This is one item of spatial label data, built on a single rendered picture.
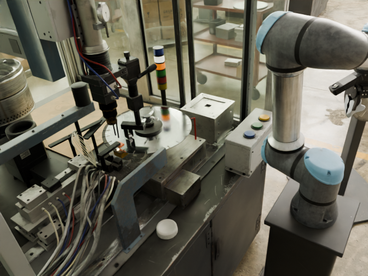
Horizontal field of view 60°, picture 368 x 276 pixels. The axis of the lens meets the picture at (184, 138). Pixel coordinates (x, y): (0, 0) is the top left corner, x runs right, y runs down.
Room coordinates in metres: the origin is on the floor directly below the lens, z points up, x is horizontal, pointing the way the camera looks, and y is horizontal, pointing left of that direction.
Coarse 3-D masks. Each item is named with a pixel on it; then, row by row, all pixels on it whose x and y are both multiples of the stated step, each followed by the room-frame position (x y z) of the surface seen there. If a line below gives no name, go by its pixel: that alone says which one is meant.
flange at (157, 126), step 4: (152, 120) 1.04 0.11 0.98; (156, 120) 1.07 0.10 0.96; (160, 120) 1.07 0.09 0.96; (148, 124) 1.02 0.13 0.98; (152, 124) 1.02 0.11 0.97; (156, 124) 1.04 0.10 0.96; (160, 124) 1.04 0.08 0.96; (148, 128) 1.01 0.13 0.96; (152, 128) 1.01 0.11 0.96; (156, 128) 1.01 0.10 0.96; (160, 128) 1.01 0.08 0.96; (136, 132) 1.00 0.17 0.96; (140, 132) 1.00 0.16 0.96; (144, 132) 0.99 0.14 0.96; (148, 132) 0.99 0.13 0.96; (152, 132) 0.99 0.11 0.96; (156, 132) 0.99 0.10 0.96
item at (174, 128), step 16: (128, 112) 1.17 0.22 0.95; (144, 112) 1.16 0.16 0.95; (160, 112) 1.15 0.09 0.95; (176, 112) 1.14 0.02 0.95; (112, 128) 1.05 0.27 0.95; (176, 128) 1.02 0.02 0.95; (128, 144) 0.94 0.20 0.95; (144, 144) 0.93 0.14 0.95; (160, 144) 0.92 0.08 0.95; (176, 144) 0.91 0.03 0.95
